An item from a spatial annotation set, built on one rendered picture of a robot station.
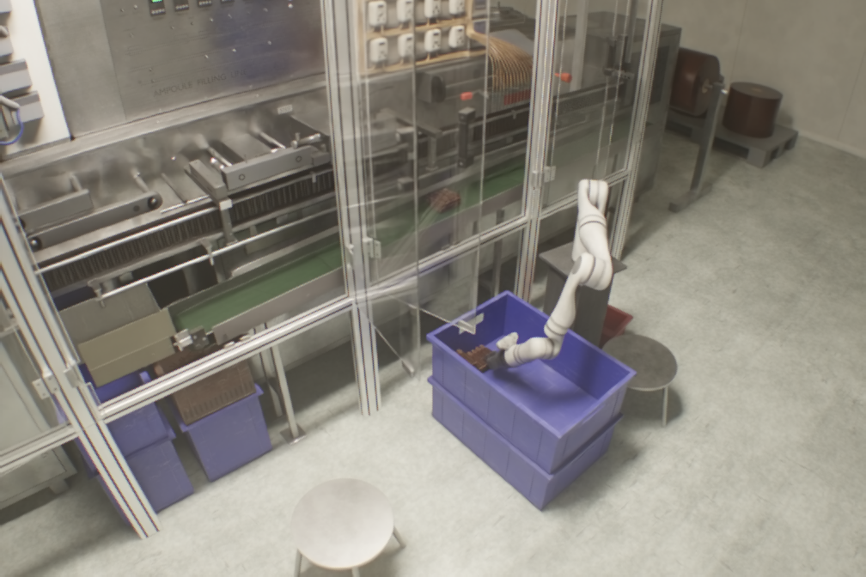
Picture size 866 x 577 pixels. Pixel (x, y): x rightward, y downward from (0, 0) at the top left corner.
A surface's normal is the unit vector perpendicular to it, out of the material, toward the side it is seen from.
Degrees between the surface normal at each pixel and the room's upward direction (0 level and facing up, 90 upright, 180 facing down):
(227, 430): 90
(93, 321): 57
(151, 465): 90
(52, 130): 90
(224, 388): 90
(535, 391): 0
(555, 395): 0
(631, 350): 0
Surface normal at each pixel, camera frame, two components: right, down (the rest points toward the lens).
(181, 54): 0.64, 0.42
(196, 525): 0.00, -0.84
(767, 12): -0.77, 0.35
